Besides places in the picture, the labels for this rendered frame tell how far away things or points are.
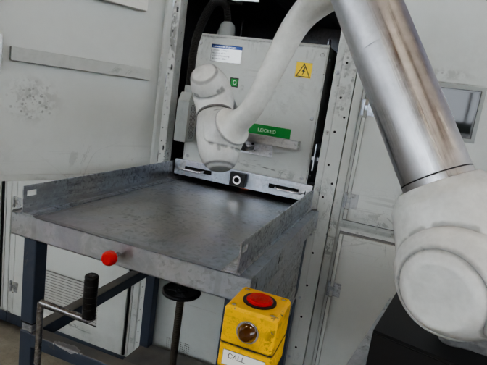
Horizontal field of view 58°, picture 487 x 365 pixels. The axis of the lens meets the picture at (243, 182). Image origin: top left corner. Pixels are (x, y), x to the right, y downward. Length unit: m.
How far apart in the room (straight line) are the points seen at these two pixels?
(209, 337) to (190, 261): 0.91
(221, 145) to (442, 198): 0.64
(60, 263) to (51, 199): 0.88
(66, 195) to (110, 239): 0.29
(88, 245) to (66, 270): 1.02
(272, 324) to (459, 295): 0.24
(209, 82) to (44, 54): 0.57
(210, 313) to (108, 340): 0.50
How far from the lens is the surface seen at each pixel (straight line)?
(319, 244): 1.54
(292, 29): 1.05
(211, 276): 0.91
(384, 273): 1.52
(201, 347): 1.85
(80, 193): 1.31
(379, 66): 0.68
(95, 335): 2.09
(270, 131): 1.57
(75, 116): 1.58
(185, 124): 1.57
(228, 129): 1.10
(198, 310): 1.78
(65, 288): 2.11
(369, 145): 1.45
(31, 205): 1.19
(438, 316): 0.59
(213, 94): 1.19
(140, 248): 0.98
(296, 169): 1.55
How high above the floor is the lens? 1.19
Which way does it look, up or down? 11 degrees down
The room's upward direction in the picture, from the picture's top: 8 degrees clockwise
